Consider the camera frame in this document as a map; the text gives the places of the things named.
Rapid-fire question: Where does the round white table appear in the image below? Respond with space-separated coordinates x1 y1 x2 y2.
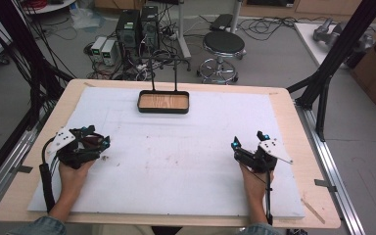
22 0 76 16

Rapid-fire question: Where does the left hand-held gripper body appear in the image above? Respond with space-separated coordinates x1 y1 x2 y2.
46 126 105 170

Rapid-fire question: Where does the person's left denim sleeve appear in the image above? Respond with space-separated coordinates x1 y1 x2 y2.
5 215 69 235

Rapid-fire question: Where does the light wooden table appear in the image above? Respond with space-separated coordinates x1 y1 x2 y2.
0 78 342 230

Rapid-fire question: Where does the white foam mat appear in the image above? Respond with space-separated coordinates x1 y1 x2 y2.
26 85 306 220

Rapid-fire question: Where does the black computer tower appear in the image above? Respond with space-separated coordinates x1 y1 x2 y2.
115 9 142 51
139 5 161 51

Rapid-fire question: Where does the black stand with wooden tray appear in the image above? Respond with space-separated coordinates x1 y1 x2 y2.
137 56 192 115

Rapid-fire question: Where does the person's denim sleeve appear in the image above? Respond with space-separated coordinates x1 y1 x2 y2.
237 222 283 235
5 215 69 235

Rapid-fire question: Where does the person's right denim sleeve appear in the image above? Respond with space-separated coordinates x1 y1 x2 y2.
237 222 283 235

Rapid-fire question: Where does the black round stool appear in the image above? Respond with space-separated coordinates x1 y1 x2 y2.
196 30 247 85

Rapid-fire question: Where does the aluminium rail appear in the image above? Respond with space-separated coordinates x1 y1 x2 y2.
0 107 52 219
294 99 368 235

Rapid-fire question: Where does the white power supply unit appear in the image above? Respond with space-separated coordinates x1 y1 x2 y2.
101 39 118 67
90 35 108 64

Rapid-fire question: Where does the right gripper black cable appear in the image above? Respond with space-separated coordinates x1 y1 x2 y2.
263 169 274 227

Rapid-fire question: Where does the flat black box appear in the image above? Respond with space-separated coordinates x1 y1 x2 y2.
209 13 234 32

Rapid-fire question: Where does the white table leg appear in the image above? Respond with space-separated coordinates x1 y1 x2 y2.
174 0 193 61

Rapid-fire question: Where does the tangle of floor cables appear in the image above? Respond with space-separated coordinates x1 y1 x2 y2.
83 38 192 82

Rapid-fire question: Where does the grey device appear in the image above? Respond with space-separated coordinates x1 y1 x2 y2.
312 17 345 47

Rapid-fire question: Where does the thin wooden stick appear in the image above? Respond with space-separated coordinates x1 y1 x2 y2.
301 198 326 225

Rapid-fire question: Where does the white side table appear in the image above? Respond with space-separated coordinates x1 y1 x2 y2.
293 21 376 71

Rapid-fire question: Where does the black metal frame post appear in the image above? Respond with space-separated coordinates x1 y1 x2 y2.
286 0 376 143
0 0 76 131

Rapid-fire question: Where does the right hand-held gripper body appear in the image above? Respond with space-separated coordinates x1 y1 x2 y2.
233 138 294 174

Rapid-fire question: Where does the person's right hand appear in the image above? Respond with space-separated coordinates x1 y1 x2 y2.
239 163 275 198

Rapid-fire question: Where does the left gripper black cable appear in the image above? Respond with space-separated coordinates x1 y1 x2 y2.
38 136 59 213

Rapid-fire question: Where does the person's left hand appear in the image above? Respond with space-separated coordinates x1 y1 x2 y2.
58 159 96 194

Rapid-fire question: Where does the grey tape strip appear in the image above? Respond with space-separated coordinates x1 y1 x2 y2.
313 178 338 193
9 164 34 174

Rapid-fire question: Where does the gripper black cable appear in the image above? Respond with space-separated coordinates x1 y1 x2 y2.
263 169 274 227
38 136 59 213

